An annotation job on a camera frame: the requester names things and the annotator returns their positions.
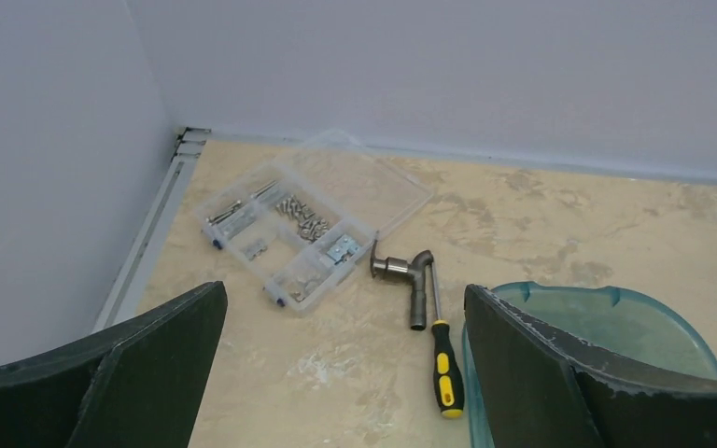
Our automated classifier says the teal transparent plastic tray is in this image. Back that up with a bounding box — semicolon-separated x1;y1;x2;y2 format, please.
460;281;717;448

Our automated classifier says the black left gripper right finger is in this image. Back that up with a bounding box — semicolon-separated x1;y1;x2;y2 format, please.
463;283;717;448

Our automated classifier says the clear plastic screw organizer box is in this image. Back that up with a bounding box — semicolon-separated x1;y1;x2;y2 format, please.
194;130;432;315

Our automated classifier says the yellow black handled screwdriver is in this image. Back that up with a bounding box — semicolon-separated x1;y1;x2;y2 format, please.
430;262;465;419

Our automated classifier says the aluminium frame rail left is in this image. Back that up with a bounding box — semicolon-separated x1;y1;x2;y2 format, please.
91;127;212;333

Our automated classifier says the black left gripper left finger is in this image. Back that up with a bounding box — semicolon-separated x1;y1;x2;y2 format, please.
0;281;228;447

